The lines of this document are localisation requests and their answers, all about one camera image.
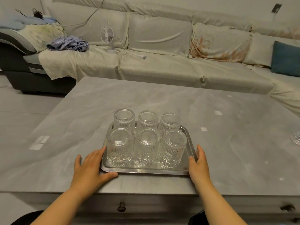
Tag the person's right hand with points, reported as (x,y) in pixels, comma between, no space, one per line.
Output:
(200,172)

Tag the person's left hand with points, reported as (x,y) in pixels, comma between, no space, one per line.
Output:
(88,172)

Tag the person's left little finger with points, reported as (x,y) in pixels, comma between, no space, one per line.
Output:
(77,161)

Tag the person's left thumb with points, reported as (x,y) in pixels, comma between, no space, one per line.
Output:
(109,175)

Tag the person's right thumb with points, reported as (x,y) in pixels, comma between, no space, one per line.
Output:
(191,163)

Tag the stainless steel tray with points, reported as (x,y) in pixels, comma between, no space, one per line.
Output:
(145,170)

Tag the person's right forearm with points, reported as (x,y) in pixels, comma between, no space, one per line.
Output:
(218,206)

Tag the person's left forearm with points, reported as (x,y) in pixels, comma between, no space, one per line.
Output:
(57,208)

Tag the round dark drawer knob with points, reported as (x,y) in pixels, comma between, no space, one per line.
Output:
(121,207)

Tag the group of ribbed glass tumblers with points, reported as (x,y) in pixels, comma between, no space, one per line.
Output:
(146,140)

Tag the person's black trousers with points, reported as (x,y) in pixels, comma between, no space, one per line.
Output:
(24,219)

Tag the grey covered corner sofa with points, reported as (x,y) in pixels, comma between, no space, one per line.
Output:
(164,70)

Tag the clear glass dish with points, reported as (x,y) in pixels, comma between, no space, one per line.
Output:
(296,138)

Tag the white power adapter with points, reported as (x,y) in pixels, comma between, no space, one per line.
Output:
(142,57)

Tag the blue striped crumpled cloth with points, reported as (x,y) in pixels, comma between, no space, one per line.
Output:
(68,44)

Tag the orange floral back cushion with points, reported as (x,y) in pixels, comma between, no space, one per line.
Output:
(220,44)

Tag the small white desk fan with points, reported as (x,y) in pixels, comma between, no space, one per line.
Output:
(107,33)

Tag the plain grey back cushion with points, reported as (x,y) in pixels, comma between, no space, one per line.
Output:
(93,23)
(161,35)
(260,49)

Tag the pale floral pillow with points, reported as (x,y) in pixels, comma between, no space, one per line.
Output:
(42,33)

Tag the teal velvet pillow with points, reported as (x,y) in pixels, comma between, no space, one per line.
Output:
(287,58)

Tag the light blue blanket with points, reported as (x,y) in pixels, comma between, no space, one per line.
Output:
(21,22)

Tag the wall socket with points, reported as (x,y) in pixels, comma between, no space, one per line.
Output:
(276,8)

